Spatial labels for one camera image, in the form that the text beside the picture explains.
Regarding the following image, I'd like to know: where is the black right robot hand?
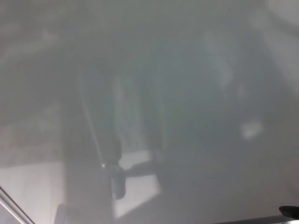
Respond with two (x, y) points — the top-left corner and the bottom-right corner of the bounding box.
(278, 205), (299, 219)

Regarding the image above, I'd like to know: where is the grey glossy appliance door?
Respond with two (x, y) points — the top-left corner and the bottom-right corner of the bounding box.
(0, 0), (299, 224)

